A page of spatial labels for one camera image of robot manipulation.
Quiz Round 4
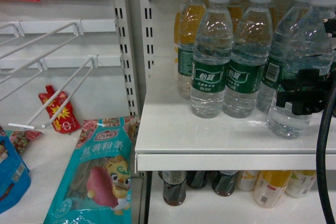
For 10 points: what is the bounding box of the water bottle front left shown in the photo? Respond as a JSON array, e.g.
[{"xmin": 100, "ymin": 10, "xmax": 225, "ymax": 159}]
[{"xmin": 190, "ymin": 0, "xmax": 233, "ymax": 119}]

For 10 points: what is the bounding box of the water bottle behind right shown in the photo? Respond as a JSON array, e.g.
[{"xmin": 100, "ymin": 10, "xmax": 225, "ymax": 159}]
[{"xmin": 256, "ymin": 0, "xmax": 310, "ymax": 114}]

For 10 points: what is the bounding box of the white shelf with water bottles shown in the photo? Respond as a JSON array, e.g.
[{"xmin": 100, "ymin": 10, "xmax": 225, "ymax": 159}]
[{"xmin": 135, "ymin": 57, "xmax": 321, "ymax": 171}]

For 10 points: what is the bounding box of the floral snack bag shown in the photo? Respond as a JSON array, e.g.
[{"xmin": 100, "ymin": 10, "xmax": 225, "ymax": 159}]
[{"xmin": 7, "ymin": 130, "xmax": 43, "ymax": 154}]

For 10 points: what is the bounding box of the water bottle green label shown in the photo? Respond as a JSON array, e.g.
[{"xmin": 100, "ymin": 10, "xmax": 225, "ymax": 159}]
[{"xmin": 267, "ymin": 0, "xmax": 335, "ymax": 139}]

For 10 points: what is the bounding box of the teal sweet potato noodle bag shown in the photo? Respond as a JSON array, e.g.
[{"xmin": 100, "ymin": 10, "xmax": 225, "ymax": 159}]
[{"xmin": 44, "ymin": 116, "xmax": 139, "ymax": 223}]

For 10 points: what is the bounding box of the white wire display hook upper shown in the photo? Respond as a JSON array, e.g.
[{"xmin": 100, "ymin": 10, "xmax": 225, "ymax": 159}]
[{"xmin": 1, "ymin": 20, "xmax": 83, "ymax": 77}]

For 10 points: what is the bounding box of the white juice bottle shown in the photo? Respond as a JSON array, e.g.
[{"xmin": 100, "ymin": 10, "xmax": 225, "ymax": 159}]
[
  {"xmin": 285, "ymin": 170, "xmax": 317, "ymax": 198},
  {"xmin": 236, "ymin": 170, "xmax": 260, "ymax": 191}
]

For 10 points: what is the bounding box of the orange juice bottle rear left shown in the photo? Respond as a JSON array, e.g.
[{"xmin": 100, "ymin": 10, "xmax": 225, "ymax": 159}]
[{"xmin": 177, "ymin": 0, "xmax": 206, "ymax": 100}]

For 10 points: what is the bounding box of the dark tea bottle left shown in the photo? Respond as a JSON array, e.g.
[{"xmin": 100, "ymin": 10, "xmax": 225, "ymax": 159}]
[{"xmin": 162, "ymin": 170, "xmax": 187, "ymax": 206}]

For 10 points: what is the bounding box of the blue snack bag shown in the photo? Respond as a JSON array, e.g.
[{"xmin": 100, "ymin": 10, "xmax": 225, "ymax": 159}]
[{"xmin": 1, "ymin": 136, "xmax": 31, "ymax": 213}]

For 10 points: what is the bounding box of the white juice bottle lower right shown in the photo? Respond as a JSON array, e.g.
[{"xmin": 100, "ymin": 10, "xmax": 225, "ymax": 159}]
[{"xmin": 285, "ymin": 170, "xmax": 317, "ymax": 198}]

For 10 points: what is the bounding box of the dark tea bottle right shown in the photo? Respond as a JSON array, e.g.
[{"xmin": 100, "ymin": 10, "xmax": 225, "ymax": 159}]
[{"xmin": 212, "ymin": 170, "xmax": 238, "ymax": 197}]

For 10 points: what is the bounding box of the white wire display hook lower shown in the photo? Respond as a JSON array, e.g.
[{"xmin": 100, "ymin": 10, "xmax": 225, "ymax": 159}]
[{"xmin": 0, "ymin": 55, "xmax": 99, "ymax": 130}]

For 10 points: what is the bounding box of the orange juice bottle rear middle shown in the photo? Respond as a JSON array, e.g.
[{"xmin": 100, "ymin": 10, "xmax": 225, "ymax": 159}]
[{"xmin": 228, "ymin": 0, "xmax": 244, "ymax": 32}]

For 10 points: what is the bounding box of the orange juice bottle lower shelf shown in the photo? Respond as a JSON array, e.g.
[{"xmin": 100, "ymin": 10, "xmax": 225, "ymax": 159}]
[{"xmin": 253, "ymin": 170, "xmax": 292, "ymax": 208}]

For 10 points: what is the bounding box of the red snack packet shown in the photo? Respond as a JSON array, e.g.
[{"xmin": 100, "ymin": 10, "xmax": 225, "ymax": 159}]
[{"xmin": 38, "ymin": 84, "xmax": 81, "ymax": 134}]

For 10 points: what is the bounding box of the white perforated shelf upright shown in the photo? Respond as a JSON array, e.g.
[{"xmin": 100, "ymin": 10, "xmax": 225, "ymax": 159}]
[{"xmin": 113, "ymin": 0, "xmax": 154, "ymax": 115}]

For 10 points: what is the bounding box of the orange juice bottle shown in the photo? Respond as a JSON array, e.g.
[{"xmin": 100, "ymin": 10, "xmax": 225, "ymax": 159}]
[
  {"xmin": 228, "ymin": 0, "xmax": 244, "ymax": 32},
  {"xmin": 177, "ymin": 0, "xmax": 206, "ymax": 100}
]

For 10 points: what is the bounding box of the white wire display hook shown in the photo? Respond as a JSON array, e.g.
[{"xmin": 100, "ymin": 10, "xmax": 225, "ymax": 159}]
[
  {"xmin": 0, "ymin": 55, "xmax": 99, "ymax": 130},
  {"xmin": 1, "ymin": 20, "xmax": 83, "ymax": 77}
]

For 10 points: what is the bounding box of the white juice bottle lower left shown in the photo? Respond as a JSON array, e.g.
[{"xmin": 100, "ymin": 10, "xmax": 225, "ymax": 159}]
[{"xmin": 236, "ymin": 170, "xmax": 260, "ymax": 191}]

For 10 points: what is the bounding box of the water bottle front middle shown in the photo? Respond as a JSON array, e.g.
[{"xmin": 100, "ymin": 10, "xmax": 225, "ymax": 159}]
[{"xmin": 223, "ymin": 0, "xmax": 272, "ymax": 119}]

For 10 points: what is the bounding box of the dark tea bottle middle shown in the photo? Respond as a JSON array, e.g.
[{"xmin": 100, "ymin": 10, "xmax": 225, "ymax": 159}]
[{"xmin": 186, "ymin": 170, "xmax": 208, "ymax": 189}]

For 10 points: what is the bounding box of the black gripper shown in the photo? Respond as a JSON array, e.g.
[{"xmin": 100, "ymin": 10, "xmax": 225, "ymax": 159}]
[{"xmin": 276, "ymin": 69, "xmax": 331, "ymax": 115}]

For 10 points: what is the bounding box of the dark tea bottle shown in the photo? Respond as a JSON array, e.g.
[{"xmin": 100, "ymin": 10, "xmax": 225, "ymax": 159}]
[
  {"xmin": 212, "ymin": 170, "xmax": 238, "ymax": 197},
  {"xmin": 162, "ymin": 170, "xmax": 187, "ymax": 206},
  {"xmin": 186, "ymin": 170, "xmax": 208, "ymax": 189}
]

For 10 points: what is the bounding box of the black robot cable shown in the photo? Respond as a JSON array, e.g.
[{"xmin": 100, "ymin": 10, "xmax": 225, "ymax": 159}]
[{"xmin": 316, "ymin": 77, "xmax": 336, "ymax": 224}]

